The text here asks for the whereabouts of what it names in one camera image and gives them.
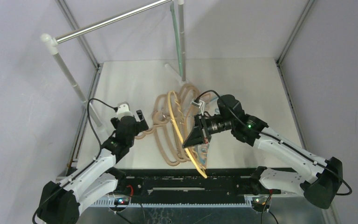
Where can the metal clothes rack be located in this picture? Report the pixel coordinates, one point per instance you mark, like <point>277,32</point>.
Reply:
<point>131,54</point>

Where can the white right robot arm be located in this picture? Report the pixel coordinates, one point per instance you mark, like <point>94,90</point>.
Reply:
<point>313,177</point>

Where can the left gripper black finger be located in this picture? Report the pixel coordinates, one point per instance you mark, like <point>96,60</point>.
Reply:
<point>141,125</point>
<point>115,122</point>

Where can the white rack foot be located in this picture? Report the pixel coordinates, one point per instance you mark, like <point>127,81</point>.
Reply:
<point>175,75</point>

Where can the beige plastic hanger leftmost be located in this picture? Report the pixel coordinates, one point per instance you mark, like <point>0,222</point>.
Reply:
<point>162,145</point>

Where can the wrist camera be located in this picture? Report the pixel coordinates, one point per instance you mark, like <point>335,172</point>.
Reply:
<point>123,109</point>
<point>199,105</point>

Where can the beige plastic hanger top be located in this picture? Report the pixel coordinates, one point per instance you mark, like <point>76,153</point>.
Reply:
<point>185,107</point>

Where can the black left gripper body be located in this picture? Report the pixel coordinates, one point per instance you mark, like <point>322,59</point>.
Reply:
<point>137,131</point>

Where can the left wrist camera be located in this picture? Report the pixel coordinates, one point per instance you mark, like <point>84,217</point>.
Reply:
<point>123,109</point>

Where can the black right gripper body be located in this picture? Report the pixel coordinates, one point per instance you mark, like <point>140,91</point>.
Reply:
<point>200,128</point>

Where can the green wire hanger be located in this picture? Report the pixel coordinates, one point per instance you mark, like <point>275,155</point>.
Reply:
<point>177,41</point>

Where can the yellow wire hanger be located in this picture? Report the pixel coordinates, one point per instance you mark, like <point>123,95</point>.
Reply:
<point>178,132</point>

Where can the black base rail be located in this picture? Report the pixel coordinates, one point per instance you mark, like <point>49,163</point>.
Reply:
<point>187,188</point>

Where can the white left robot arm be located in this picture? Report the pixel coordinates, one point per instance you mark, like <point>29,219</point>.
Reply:
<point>63,202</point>

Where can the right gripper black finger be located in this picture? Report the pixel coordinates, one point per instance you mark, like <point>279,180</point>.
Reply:
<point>196,130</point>
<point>193,139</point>

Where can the blue wire hanger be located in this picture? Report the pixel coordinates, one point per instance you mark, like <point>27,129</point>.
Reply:
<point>202,150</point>

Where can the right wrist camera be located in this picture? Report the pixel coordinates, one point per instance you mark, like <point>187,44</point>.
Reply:
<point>199,105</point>

